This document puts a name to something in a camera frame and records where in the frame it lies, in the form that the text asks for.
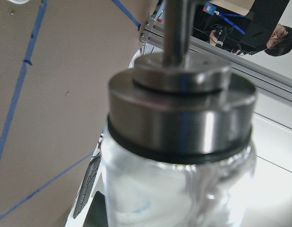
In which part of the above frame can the glass sauce bottle steel cap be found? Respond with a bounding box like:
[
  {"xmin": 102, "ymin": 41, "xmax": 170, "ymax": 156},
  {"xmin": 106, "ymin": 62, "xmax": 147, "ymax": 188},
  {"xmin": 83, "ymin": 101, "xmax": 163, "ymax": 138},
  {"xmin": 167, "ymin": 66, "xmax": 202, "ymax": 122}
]
[{"xmin": 101, "ymin": 0, "xmax": 257, "ymax": 227}]

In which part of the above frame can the black keyboard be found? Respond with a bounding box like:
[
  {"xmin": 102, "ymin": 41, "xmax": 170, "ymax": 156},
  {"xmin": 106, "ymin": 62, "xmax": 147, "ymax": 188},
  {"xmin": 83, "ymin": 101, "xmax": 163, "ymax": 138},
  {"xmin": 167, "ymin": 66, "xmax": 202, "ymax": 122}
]
[{"xmin": 73, "ymin": 154, "xmax": 101, "ymax": 219}]

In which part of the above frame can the person in black shirt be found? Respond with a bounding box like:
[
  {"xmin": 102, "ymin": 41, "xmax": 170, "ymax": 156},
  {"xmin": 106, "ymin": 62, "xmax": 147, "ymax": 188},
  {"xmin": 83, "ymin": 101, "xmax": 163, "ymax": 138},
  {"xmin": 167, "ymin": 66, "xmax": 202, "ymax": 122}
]
[{"xmin": 193, "ymin": 0, "xmax": 292, "ymax": 57}]

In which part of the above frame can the aluminium frame post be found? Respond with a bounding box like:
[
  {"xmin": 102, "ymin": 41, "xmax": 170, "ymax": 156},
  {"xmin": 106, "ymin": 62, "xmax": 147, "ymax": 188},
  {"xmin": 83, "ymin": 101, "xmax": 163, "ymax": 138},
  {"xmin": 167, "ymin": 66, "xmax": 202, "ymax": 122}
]
[{"xmin": 140, "ymin": 17, "xmax": 292, "ymax": 106}]

